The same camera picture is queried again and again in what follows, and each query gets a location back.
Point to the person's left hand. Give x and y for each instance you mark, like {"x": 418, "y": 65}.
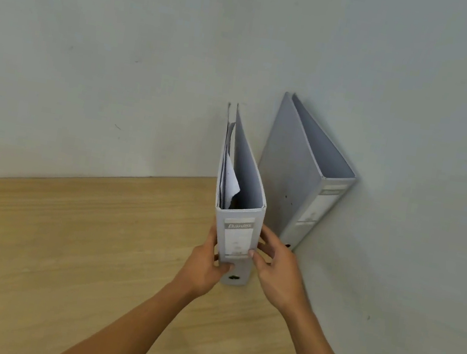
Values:
{"x": 201, "y": 271}

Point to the person's right hand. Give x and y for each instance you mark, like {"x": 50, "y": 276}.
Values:
{"x": 281, "y": 279}

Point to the person's left forearm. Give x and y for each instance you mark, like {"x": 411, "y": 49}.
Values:
{"x": 124, "y": 334}

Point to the torn-edge white paper stack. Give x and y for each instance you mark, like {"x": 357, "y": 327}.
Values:
{"x": 229, "y": 178}

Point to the wooden table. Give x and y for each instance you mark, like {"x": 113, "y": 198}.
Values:
{"x": 47, "y": 264}

